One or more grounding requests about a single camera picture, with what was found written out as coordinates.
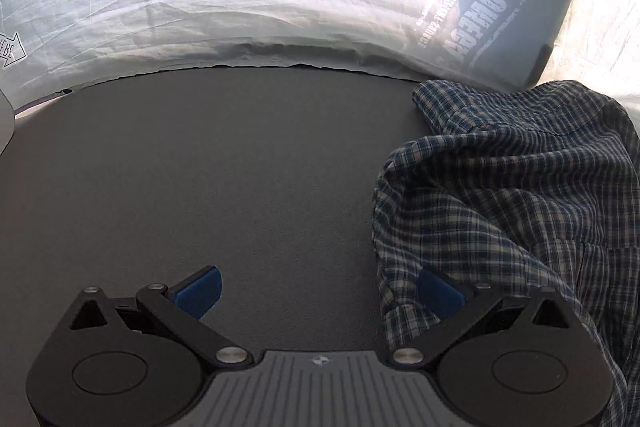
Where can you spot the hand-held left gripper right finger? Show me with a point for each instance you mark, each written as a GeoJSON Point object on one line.
{"type": "Point", "coordinates": [439, 293]}

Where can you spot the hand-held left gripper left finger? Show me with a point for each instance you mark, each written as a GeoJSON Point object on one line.
{"type": "Point", "coordinates": [199, 293]}

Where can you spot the blue plaid shirt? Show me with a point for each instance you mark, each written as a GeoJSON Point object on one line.
{"type": "Point", "coordinates": [510, 217]}

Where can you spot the white carrot print cloth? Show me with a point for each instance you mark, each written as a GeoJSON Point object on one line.
{"type": "Point", "coordinates": [260, 2]}

